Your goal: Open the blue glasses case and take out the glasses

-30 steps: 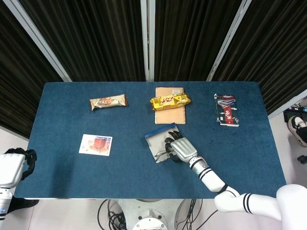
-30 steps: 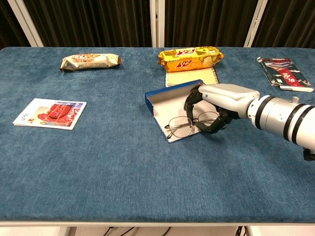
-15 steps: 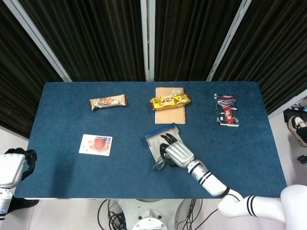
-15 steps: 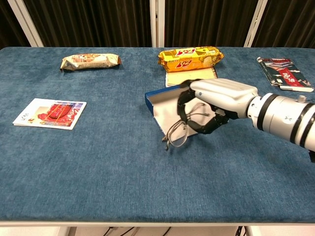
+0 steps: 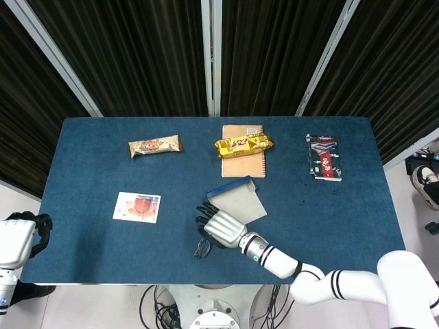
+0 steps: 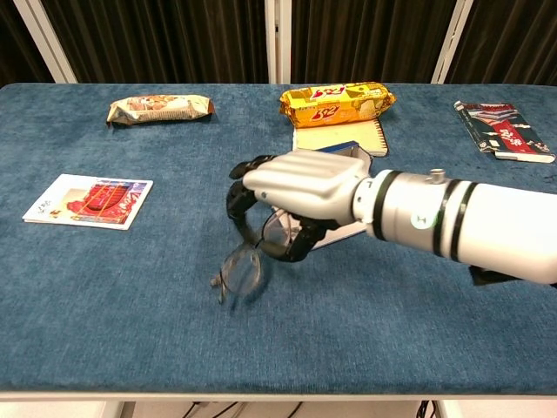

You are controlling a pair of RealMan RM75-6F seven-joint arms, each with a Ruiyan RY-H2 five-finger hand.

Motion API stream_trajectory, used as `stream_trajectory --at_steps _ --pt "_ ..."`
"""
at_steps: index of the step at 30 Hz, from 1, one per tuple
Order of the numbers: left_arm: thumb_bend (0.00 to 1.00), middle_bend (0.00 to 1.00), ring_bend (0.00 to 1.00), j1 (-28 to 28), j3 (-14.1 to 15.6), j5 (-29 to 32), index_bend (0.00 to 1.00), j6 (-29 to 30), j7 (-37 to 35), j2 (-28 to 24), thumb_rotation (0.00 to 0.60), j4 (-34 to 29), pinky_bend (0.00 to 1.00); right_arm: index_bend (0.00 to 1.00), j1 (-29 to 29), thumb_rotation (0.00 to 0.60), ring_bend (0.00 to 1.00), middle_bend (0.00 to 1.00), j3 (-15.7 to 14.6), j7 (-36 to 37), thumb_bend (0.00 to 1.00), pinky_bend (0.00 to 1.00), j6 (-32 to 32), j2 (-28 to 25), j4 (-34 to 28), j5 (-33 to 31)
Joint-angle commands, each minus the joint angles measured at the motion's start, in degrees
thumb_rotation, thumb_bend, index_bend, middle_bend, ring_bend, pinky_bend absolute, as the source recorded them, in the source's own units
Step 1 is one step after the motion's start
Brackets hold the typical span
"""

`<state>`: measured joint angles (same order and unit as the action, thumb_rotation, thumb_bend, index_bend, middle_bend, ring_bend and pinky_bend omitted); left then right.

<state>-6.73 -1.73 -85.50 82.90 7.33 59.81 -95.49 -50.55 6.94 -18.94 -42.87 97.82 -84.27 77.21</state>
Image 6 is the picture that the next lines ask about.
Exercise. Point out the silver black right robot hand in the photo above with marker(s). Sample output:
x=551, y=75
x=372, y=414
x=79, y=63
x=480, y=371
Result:
x=309, y=178

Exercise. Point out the white red picture booklet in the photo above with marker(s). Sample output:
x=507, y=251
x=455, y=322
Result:
x=91, y=201

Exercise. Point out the beige spiral notebook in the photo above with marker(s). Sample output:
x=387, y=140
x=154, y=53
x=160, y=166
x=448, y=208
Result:
x=330, y=135

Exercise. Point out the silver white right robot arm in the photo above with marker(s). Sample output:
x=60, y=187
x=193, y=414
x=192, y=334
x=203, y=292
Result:
x=470, y=217

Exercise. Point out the upright white frame post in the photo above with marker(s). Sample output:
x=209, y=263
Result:
x=277, y=41

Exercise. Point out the blue velvet tablecloth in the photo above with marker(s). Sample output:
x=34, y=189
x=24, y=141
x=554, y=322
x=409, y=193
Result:
x=174, y=339

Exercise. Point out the yellow snack packet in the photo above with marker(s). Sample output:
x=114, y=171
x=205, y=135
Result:
x=335, y=104

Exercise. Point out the slanted white frame post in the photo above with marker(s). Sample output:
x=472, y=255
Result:
x=452, y=41
x=45, y=41

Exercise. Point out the beige brown snack packet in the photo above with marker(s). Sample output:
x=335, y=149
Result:
x=159, y=109

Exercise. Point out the black red book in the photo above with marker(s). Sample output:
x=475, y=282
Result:
x=500, y=126

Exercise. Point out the clear eyeglasses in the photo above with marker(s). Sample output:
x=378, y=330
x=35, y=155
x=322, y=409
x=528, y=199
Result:
x=241, y=270

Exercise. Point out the dark pleated curtain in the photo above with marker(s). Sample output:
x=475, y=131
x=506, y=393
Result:
x=152, y=39

